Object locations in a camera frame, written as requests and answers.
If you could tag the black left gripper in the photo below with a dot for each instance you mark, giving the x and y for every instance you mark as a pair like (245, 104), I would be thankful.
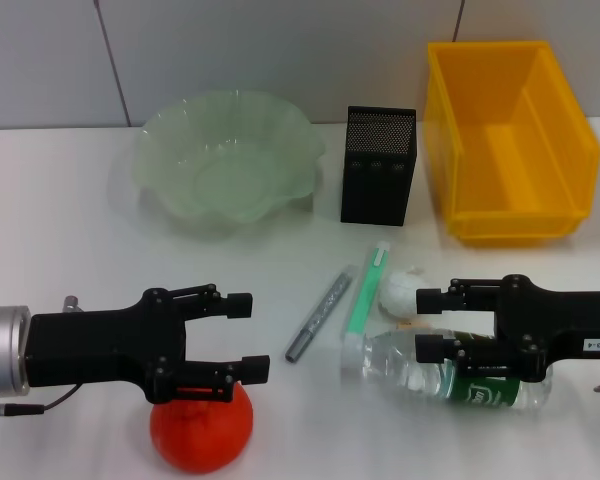
(105, 345)

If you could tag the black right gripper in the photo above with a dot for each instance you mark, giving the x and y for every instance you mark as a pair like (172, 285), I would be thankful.
(560, 320)

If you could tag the white paper ball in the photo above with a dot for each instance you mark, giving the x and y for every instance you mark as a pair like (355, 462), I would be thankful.
(397, 295)

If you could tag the clear water bottle green label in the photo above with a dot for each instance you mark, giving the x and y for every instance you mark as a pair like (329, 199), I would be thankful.
(395, 365)

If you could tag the green pen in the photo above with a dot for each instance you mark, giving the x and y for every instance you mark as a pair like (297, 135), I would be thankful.
(367, 295)

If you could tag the orange fruit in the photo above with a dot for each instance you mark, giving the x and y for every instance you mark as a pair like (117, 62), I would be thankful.
(200, 440)

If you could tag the tan eraser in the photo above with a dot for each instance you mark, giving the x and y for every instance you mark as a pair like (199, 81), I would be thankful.
(405, 325)

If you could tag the grey marker pen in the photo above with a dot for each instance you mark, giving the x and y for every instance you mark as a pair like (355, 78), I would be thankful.
(325, 310)

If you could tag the black mesh pen holder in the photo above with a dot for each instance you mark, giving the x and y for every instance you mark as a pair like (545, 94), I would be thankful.
(377, 190)

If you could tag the green glass fruit plate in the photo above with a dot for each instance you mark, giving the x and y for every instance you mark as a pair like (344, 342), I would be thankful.
(220, 175)

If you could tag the left gripper silver stud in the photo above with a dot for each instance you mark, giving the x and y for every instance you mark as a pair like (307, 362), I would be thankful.
(71, 303)

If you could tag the yellow plastic bin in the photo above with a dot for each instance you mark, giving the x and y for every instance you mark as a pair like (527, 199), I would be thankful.
(515, 150)

